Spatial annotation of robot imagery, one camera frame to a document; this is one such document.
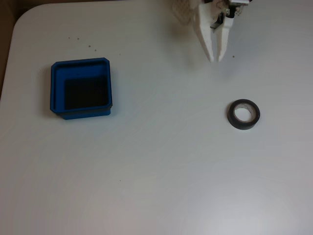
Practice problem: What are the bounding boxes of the black tape roll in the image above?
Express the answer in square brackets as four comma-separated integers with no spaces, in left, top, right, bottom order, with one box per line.
[226,98,261,131]

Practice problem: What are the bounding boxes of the blue square plastic box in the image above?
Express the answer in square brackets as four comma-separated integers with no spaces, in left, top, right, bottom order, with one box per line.
[49,57,113,120]

